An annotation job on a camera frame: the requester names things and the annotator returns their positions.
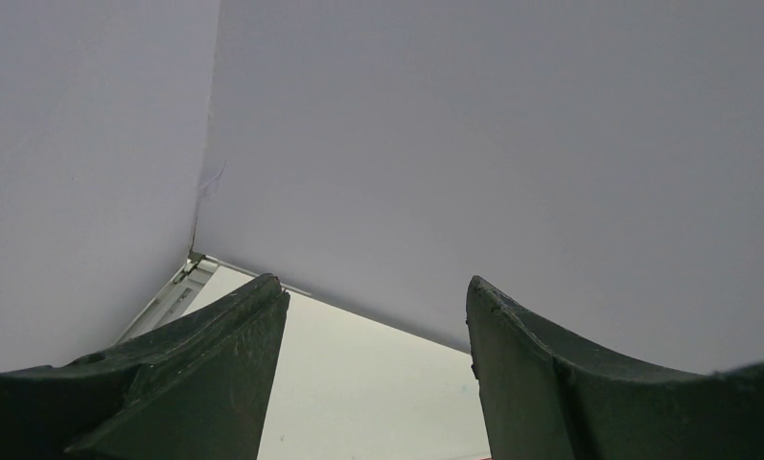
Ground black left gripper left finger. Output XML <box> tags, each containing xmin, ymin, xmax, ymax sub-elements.
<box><xmin>0</xmin><ymin>274</ymin><xmax>290</xmax><ymax>459</ymax></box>

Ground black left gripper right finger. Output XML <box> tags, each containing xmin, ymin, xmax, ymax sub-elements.
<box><xmin>466</xmin><ymin>276</ymin><xmax>764</xmax><ymax>459</ymax></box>

